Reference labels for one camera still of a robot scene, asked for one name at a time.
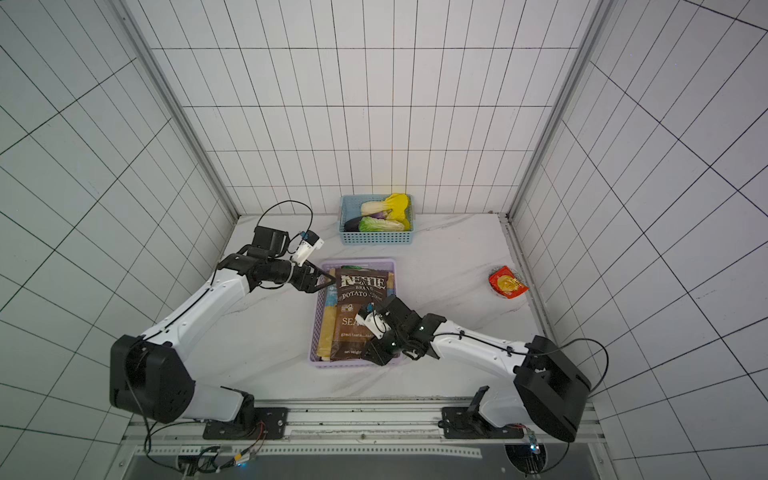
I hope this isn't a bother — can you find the brown Kettle chips bag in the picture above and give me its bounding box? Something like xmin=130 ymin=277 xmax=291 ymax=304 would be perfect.
xmin=330 ymin=268 xmax=391 ymax=362

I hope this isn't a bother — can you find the blue kettle cooked chips bag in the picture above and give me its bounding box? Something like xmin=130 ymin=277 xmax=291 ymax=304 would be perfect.
xmin=313 ymin=267 xmax=395 ymax=363

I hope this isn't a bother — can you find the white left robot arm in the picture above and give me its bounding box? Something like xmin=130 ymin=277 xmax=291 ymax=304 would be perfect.
xmin=108 ymin=250 xmax=335 ymax=439

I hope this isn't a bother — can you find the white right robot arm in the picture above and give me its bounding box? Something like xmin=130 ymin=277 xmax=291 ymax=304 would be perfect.
xmin=355 ymin=295 xmax=592 ymax=443

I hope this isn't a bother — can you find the light blue perforated basket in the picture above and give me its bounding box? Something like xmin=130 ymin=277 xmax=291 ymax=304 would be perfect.
xmin=339 ymin=194 xmax=414 ymax=245

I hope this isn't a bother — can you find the toy eggplant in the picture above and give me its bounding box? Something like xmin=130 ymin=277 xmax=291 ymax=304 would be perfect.
xmin=343 ymin=216 xmax=367 ymax=232

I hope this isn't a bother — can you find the green toy napa cabbage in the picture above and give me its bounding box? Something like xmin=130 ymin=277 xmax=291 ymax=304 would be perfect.
xmin=358 ymin=216 xmax=406 ymax=233

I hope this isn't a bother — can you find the white toy cabbage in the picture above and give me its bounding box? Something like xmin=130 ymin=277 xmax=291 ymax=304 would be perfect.
xmin=360 ymin=201 xmax=392 ymax=218

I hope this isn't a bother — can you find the yellow toy cabbage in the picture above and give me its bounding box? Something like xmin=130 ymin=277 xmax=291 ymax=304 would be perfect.
xmin=383 ymin=193 xmax=411 ymax=231

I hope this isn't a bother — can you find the red snack packet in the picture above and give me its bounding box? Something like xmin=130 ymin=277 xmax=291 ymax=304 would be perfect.
xmin=489 ymin=266 xmax=529 ymax=299

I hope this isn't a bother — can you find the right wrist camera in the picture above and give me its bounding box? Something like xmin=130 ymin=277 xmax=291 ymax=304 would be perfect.
xmin=355 ymin=304 xmax=390 ymax=339

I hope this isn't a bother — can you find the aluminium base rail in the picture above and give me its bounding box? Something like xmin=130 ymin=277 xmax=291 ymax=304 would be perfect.
xmin=106 ymin=397 xmax=617 ymax=479

